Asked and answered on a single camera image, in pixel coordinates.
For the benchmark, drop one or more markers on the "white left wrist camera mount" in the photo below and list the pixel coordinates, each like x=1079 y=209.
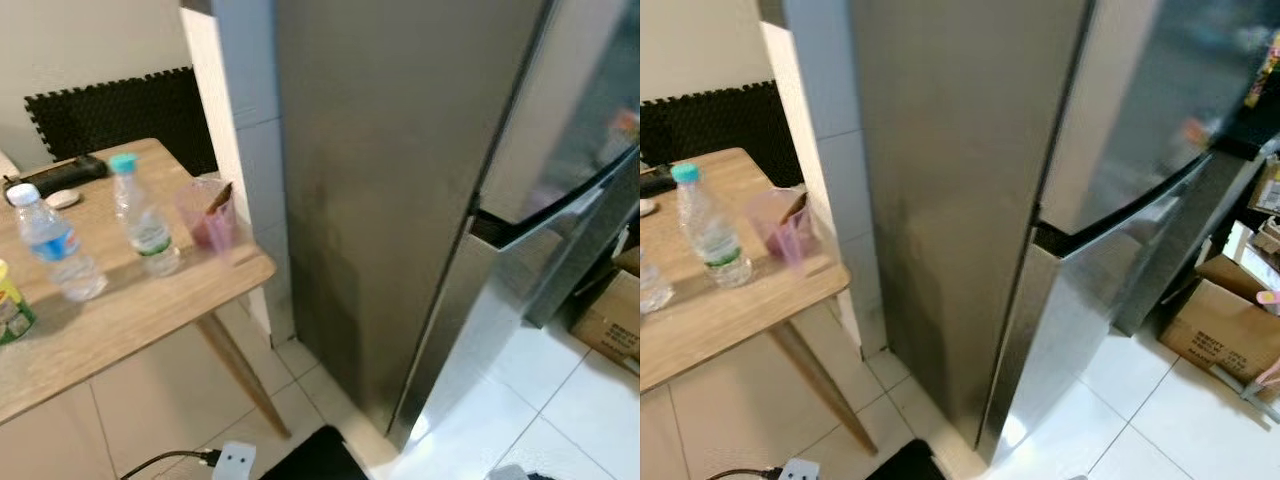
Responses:
x=235 y=463
x=800 y=470

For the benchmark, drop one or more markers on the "black kitchen counter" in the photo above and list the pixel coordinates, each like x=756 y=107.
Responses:
x=1245 y=130

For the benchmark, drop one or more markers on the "steel fridge door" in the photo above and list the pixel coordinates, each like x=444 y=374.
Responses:
x=570 y=110
x=1070 y=330
x=1140 y=110
x=480 y=320

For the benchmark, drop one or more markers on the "brown snack packet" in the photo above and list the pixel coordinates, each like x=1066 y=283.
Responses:
x=220 y=198
x=795 y=208

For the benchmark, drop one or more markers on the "orange yellow chip bag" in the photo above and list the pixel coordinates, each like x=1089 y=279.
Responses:
x=1262 y=70

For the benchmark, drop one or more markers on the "black foam puzzle mat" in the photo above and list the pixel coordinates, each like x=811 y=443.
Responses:
x=120 y=120
x=720 y=130

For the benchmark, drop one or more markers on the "pink plastic cup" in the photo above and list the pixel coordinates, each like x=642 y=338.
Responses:
x=205 y=230
x=775 y=240

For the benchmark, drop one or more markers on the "small white round object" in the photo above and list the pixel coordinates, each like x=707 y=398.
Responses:
x=62 y=199
x=647 y=207

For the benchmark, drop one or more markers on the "black remote control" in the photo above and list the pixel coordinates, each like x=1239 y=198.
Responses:
x=655 y=182
x=60 y=175

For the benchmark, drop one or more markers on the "grey steel fridge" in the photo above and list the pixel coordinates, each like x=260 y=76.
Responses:
x=380 y=200
x=960 y=200

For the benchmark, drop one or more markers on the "printed brown cardboard box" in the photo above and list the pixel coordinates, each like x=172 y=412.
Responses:
x=610 y=320
x=1215 y=325

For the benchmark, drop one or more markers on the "yellow cup noodle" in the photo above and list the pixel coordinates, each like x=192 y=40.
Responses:
x=12 y=310

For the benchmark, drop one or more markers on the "black floor mat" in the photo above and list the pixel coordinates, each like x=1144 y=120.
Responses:
x=315 y=460
x=905 y=465

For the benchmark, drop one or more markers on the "cardboard box orange sticker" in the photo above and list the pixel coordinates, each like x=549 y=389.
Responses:
x=1272 y=190

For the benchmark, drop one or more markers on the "green cap water bottle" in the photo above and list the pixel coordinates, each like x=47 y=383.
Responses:
x=715 y=240
x=148 y=235

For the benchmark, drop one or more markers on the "light wooden table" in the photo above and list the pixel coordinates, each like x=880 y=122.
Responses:
x=130 y=310
x=720 y=320

